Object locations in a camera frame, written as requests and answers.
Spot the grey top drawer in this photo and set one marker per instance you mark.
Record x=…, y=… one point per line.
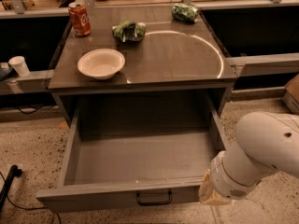
x=120, y=145

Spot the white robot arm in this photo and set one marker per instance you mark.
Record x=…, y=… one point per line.
x=266, y=143

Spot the black top drawer handle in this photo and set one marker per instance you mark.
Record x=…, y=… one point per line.
x=154, y=198

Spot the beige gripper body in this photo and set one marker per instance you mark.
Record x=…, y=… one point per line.
x=224, y=181

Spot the green chip bag centre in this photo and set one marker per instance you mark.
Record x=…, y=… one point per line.
x=129, y=31

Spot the dark plate at left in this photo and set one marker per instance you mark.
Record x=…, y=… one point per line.
x=5, y=71

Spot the orange soda can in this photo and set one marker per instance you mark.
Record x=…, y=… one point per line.
x=79, y=18

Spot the grey drawer cabinet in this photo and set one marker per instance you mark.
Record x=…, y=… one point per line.
x=172, y=55

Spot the cardboard box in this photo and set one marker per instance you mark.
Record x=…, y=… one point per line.
x=291, y=96

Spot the green chip bag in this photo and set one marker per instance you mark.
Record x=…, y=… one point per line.
x=183, y=12
x=129, y=31

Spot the white paper cup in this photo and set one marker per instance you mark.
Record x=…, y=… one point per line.
x=18, y=63

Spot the green chip bag rear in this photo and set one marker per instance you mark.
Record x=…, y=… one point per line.
x=183, y=12

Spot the white bowl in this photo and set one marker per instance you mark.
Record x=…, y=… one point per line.
x=101, y=63

